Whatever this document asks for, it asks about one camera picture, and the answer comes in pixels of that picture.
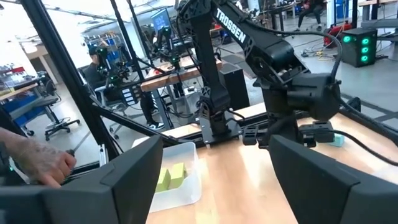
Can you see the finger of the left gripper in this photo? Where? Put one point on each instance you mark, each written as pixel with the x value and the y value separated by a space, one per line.
pixel 249 135

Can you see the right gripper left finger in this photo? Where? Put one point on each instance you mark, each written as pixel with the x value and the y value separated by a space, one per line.
pixel 130 186

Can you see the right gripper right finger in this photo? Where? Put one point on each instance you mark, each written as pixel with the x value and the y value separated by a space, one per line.
pixel 311 186

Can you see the small green block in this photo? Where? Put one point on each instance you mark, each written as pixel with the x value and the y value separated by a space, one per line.
pixel 163 181

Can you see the green arch block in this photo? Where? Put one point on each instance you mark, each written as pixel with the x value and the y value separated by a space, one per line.
pixel 178 175

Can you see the person's forearm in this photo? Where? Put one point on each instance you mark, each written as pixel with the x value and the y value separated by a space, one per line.
pixel 15 146

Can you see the background black robot arm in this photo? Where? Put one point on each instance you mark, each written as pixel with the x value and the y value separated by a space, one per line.
pixel 109 67
pixel 168 46

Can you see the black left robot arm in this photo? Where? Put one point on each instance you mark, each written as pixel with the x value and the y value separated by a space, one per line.
pixel 231 26

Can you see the wide teal block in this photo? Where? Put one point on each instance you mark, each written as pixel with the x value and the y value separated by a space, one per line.
pixel 338 140

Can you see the plain black computer tower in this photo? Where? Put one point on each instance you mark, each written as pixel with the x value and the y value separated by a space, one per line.
pixel 234 84

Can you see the white plastic bin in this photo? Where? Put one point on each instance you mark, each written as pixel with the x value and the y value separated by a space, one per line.
pixel 186 193

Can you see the person's hand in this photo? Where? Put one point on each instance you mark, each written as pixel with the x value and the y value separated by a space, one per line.
pixel 53 168

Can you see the wooden workbench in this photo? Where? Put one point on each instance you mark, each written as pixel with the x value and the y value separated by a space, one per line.
pixel 183 74

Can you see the black button box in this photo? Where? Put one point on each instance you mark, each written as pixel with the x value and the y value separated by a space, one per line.
pixel 130 96

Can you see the grey office chair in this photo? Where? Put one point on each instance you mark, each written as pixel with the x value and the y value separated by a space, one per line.
pixel 53 115

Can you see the red machine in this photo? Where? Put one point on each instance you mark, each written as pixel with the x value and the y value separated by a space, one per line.
pixel 335 31

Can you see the computer tower with green lights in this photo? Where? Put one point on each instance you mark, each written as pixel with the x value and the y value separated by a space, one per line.
pixel 359 46

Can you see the person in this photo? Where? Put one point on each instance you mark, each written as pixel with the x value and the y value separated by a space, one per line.
pixel 93 73
pixel 311 12

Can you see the blue-lit monitor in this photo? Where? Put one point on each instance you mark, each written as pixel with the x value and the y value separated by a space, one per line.
pixel 160 20

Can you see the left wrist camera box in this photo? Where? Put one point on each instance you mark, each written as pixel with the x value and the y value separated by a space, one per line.
pixel 317 132

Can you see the black diagonal frame brace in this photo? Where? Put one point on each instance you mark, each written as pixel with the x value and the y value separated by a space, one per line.
pixel 133 126

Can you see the black table frame rail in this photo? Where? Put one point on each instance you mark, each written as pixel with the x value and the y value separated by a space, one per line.
pixel 373 124

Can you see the black rig frame post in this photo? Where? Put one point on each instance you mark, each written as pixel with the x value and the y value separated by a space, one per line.
pixel 62 77

